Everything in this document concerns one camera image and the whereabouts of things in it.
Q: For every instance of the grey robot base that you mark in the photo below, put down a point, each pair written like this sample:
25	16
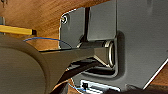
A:
140	40

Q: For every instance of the small white box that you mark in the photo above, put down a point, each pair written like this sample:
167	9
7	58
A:
100	88

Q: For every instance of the yellow bar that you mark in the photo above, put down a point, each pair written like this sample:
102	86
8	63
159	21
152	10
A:
16	29

